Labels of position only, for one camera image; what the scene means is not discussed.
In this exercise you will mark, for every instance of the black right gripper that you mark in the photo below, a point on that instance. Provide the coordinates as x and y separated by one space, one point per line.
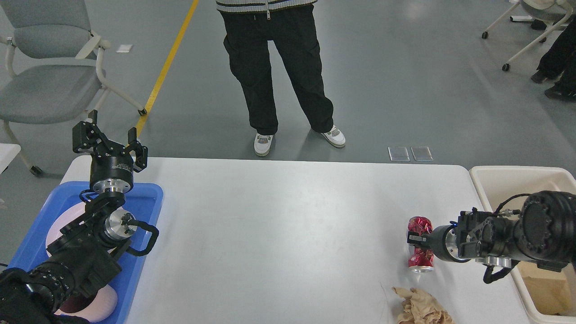
441 241

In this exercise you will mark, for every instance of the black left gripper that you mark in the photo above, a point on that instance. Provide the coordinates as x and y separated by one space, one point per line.
110 169

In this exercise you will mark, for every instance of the red crushed can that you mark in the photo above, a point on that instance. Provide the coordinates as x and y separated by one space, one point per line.
421 260

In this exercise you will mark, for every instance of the brown paper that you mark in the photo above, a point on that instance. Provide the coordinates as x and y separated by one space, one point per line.
419 307

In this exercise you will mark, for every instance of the brown paper bag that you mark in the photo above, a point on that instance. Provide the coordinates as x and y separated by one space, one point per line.
549 290

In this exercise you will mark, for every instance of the pink mug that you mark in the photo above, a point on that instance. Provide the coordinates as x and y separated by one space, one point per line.
94 309

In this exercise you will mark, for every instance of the pink plate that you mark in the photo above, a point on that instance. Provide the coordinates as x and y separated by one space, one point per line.
64 219

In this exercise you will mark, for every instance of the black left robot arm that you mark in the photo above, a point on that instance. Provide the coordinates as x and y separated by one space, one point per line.
85 257

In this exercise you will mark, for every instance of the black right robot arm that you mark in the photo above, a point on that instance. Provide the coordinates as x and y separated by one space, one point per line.
541 232

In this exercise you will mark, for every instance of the clear floor plate right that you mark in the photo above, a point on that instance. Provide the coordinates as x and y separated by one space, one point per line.
422 153

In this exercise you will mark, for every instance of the clear floor plate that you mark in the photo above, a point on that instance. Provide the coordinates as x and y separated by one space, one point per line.
398 154
422 153

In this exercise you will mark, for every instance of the clear floor plate left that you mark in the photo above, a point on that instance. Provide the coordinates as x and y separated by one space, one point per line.
398 154

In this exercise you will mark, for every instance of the white side table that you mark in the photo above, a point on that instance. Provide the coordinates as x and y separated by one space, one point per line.
8 153

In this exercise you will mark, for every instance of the grey office chair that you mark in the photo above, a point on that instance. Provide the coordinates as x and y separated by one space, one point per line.
53 93

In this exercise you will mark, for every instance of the beige plastic bin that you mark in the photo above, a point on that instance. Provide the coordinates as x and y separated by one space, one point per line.
494 185

